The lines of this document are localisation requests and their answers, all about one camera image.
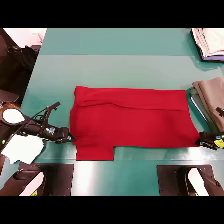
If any white garment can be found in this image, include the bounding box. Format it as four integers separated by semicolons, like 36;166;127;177
191;28;224;58

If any beige garment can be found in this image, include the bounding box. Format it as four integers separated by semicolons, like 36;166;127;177
191;76;224;133

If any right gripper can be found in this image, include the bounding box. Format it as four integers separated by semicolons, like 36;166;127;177
198;131;218;149

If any lavender garment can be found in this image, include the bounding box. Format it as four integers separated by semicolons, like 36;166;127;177
200;53;224;63

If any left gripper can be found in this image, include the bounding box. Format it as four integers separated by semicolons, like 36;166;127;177
53;126;73;145

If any red T-shirt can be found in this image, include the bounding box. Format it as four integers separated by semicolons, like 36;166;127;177
69;85;201;162

